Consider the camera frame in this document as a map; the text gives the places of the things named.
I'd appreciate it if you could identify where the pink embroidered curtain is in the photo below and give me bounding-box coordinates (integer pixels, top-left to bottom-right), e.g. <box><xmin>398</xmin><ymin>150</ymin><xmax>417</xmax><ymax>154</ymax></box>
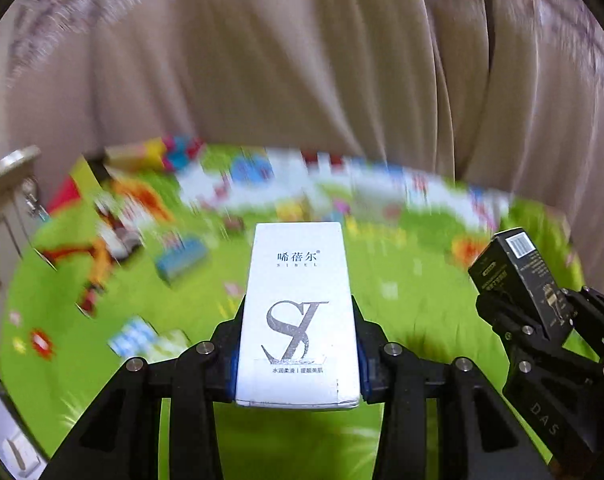
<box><xmin>0</xmin><ymin>0</ymin><xmax>604</xmax><ymax>211</ymax></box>

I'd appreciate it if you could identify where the white dresser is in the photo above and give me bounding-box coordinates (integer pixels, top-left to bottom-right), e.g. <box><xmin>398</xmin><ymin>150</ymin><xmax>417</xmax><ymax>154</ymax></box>
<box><xmin>0</xmin><ymin>145</ymin><xmax>50</xmax><ymax>366</ymax></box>

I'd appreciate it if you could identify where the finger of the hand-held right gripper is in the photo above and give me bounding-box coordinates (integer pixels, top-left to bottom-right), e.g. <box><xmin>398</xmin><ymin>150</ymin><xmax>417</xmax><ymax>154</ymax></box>
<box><xmin>474</xmin><ymin>290</ymin><xmax>553</xmax><ymax>361</ymax></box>
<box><xmin>562</xmin><ymin>285</ymin><xmax>604</xmax><ymax>376</ymax></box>

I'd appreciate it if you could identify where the small black box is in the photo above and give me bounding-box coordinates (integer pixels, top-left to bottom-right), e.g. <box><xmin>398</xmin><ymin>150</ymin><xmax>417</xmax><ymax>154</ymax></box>
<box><xmin>468</xmin><ymin>228</ymin><xmax>576</xmax><ymax>348</ymax></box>

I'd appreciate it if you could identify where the white blue striped box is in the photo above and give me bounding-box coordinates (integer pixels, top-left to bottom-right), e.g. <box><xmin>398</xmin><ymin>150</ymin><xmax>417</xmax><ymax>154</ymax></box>
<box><xmin>107</xmin><ymin>316</ymin><xmax>157</xmax><ymax>362</ymax></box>

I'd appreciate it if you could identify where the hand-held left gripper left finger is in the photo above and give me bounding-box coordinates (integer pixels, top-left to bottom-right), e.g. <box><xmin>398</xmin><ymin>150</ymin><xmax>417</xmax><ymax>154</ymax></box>
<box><xmin>46</xmin><ymin>294</ymin><xmax>247</xmax><ymax>480</ymax></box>

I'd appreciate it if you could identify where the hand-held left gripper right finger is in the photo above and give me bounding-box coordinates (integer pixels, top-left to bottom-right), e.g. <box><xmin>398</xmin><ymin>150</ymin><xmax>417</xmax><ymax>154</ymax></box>
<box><xmin>352</xmin><ymin>294</ymin><xmax>553</xmax><ymax>480</ymax></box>

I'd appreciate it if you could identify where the white box grey logo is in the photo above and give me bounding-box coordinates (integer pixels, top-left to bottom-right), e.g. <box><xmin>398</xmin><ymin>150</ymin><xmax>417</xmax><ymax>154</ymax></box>
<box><xmin>235</xmin><ymin>221</ymin><xmax>363</xmax><ymax>411</ymax></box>

